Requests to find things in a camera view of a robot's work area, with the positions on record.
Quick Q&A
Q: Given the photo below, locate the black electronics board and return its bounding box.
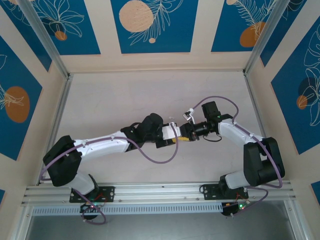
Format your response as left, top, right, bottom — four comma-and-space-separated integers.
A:
79, 201, 105, 221
221, 201, 251, 218

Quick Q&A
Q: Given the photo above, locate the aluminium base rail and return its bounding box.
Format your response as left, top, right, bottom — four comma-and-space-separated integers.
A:
23, 179, 293, 205

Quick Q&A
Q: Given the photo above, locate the grey slotted cable duct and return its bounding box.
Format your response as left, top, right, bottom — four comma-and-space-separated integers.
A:
31, 202, 223, 216

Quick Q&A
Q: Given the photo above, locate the aluminium table edge rail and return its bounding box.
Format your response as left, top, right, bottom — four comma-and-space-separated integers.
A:
36, 73, 75, 187

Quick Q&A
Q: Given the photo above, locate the aluminium upright frame post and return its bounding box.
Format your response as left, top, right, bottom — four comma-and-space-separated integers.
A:
17, 0, 72, 80
242, 0, 308, 76

